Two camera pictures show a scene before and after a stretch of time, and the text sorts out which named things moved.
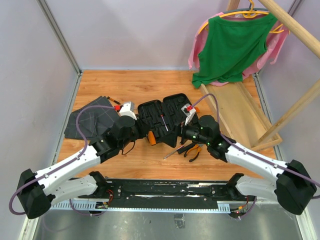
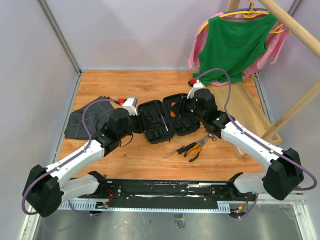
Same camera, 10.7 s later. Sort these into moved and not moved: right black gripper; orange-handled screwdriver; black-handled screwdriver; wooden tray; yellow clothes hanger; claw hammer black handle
Moved: right black gripper; orange-handled screwdriver
Not moved: yellow clothes hanger; claw hammer black handle; black-handled screwdriver; wooden tray
